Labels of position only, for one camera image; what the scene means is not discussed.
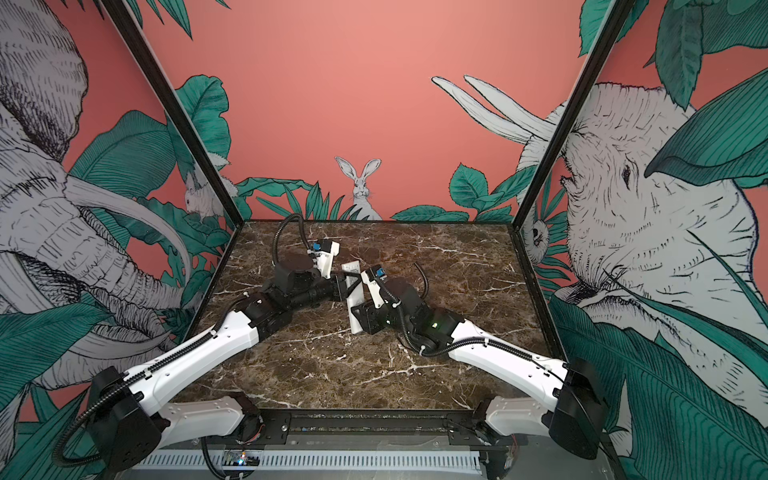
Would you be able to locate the white remote control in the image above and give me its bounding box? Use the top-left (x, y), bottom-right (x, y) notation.
top-left (342, 260), bottom-right (365, 335)

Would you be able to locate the right black frame post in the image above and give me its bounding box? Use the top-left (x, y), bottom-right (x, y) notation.
top-left (512, 0), bottom-right (635, 232)

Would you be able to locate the white slotted cable duct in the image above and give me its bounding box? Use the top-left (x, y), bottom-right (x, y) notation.
top-left (130, 449), bottom-right (483, 473)

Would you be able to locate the small green circuit board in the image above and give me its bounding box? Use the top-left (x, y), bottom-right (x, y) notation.
top-left (222, 451), bottom-right (261, 469)

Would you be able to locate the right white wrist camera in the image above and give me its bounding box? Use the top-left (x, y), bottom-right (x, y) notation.
top-left (361, 265), bottom-right (386, 308)

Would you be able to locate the black frame post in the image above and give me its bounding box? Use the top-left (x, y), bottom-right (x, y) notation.
top-left (100, 0), bottom-right (244, 229)
top-left (512, 0), bottom-right (635, 232)

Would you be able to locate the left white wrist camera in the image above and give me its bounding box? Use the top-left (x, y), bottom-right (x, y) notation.
top-left (308, 239), bottom-right (340, 279)

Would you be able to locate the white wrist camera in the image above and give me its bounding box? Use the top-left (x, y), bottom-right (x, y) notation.
top-left (361, 265), bottom-right (386, 308)
top-left (308, 239), bottom-right (340, 279)

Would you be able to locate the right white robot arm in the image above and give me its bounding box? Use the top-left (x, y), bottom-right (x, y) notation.
top-left (343, 279), bottom-right (608, 460)

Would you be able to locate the left black frame post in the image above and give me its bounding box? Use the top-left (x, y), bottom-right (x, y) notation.
top-left (100, 0), bottom-right (244, 229)

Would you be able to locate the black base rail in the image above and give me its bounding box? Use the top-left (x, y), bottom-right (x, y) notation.
top-left (119, 409), bottom-right (607, 448)

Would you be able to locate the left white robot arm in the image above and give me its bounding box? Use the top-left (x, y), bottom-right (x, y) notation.
top-left (52, 249), bottom-right (370, 472)

